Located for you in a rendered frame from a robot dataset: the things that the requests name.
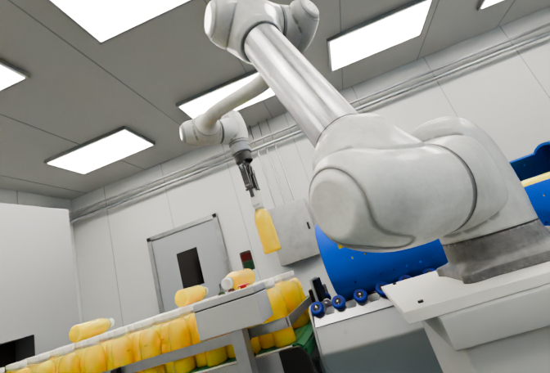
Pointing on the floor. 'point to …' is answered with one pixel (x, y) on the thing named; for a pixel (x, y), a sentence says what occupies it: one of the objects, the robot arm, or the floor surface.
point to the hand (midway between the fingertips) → (255, 198)
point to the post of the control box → (244, 352)
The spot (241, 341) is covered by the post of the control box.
